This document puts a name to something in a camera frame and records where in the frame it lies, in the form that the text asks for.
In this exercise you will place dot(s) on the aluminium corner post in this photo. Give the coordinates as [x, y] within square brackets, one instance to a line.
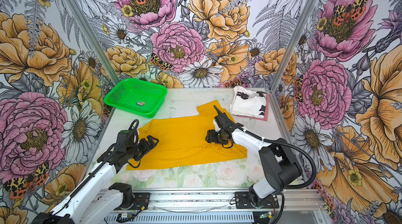
[297, 32]
[80, 18]

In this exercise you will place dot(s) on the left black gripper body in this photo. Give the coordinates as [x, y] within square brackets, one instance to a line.
[137, 150]

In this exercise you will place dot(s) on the white black folded t-shirt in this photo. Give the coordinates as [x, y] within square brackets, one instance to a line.
[241, 90]

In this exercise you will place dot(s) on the yellow t-shirt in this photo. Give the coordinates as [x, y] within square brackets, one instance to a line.
[182, 141]

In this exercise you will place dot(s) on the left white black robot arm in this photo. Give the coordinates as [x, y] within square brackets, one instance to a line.
[84, 205]

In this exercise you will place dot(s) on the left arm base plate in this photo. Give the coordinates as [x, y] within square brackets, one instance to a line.
[140, 201]

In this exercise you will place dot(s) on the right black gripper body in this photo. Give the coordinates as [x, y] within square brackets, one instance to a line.
[216, 136]

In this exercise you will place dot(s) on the left aluminium corner post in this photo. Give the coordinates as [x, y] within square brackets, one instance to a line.
[80, 18]

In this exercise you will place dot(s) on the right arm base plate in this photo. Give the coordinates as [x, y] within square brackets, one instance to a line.
[244, 200]

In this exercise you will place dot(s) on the white vented cable duct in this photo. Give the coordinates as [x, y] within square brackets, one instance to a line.
[180, 218]

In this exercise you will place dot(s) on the green plastic basket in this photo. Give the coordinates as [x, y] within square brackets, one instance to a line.
[137, 97]

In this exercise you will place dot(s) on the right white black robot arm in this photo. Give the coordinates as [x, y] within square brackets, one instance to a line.
[279, 162]

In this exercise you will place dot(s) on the right aluminium corner post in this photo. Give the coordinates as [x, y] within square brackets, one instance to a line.
[297, 32]

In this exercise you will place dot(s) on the aluminium front rail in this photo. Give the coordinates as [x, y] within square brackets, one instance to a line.
[196, 201]

